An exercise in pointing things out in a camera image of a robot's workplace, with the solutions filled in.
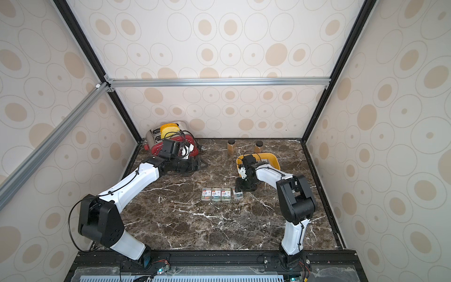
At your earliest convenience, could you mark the paper clip box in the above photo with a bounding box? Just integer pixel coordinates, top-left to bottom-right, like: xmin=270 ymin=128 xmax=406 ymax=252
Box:
xmin=233 ymin=190 xmax=244 ymax=201
xmin=211 ymin=188 xmax=222 ymax=202
xmin=202 ymin=188 xmax=212 ymax=201
xmin=221 ymin=188 xmax=232 ymax=202

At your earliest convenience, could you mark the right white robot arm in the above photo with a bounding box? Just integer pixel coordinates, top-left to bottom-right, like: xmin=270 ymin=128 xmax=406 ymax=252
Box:
xmin=235 ymin=153 xmax=317 ymax=266

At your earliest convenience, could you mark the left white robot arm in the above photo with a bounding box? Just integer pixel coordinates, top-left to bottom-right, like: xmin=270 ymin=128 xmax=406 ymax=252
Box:
xmin=78 ymin=139 xmax=207 ymax=269

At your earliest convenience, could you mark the yellow plastic storage tray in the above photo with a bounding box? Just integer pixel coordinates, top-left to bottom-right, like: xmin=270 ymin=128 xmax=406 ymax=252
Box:
xmin=236 ymin=152 xmax=281 ymax=171

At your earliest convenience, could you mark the red polka dot toaster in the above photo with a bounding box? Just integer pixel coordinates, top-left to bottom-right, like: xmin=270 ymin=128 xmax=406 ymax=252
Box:
xmin=144 ymin=121 xmax=200 ymax=157

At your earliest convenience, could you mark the right cinnamon spice bottle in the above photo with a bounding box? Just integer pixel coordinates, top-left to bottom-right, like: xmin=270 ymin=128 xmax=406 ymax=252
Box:
xmin=254 ymin=141 xmax=264 ymax=154

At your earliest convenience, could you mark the cinnamon spice bottle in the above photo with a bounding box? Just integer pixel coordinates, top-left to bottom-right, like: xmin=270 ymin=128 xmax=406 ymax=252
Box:
xmin=227 ymin=139 xmax=236 ymax=156
xmin=254 ymin=141 xmax=264 ymax=154

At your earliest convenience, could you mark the left cinnamon spice bottle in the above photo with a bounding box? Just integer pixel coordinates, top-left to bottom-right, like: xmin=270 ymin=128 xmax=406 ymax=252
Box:
xmin=227 ymin=139 xmax=236 ymax=156

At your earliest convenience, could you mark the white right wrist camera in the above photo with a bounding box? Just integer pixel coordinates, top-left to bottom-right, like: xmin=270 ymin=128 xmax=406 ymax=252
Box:
xmin=238 ymin=167 xmax=247 ymax=179

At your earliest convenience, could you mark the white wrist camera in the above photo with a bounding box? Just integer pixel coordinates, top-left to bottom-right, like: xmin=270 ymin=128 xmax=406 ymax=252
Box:
xmin=238 ymin=167 xmax=247 ymax=179
xmin=182 ymin=143 xmax=194 ymax=159

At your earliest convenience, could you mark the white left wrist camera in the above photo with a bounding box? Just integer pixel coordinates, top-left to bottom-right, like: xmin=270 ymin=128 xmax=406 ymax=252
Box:
xmin=182 ymin=143 xmax=194 ymax=159

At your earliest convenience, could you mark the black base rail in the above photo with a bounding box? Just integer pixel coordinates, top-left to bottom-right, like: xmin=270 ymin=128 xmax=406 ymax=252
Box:
xmin=65 ymin=250 xmax=367 ymax=282

